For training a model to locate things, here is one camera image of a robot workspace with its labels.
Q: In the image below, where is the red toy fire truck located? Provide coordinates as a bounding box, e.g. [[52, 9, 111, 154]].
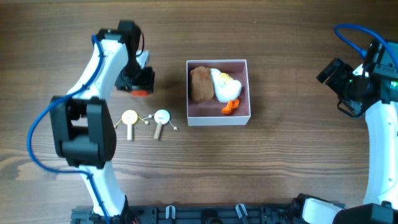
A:
[[131, 90, 150, 97]]

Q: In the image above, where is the yellow rattle drum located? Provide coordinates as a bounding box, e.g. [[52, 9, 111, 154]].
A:
[[114, 110, 149, 141]]

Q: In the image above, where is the white rattle drum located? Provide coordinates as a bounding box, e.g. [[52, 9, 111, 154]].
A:
[[148, 109, 178, 140]]

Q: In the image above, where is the brown plush bear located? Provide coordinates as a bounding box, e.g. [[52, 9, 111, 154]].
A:
[[190, 66, 215, 101]]

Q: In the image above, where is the white plush duck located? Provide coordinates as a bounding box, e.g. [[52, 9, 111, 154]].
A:
[[210, 68, 243, 115]]

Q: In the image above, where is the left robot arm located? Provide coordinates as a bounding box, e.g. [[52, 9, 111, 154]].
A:
[[50, 20, 155, 223]]

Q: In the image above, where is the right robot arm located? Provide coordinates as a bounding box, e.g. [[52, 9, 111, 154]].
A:
[[287, 38, 397, 223]]

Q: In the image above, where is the pink cardboard box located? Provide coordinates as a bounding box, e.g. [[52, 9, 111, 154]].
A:
[[186, 59, 251, 126]]

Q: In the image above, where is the left blue cable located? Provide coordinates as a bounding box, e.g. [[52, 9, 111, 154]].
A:
[[26, 34, 109, 224]]

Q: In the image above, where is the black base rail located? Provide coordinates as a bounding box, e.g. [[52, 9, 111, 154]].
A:
[[70, 203, 299, 224]]

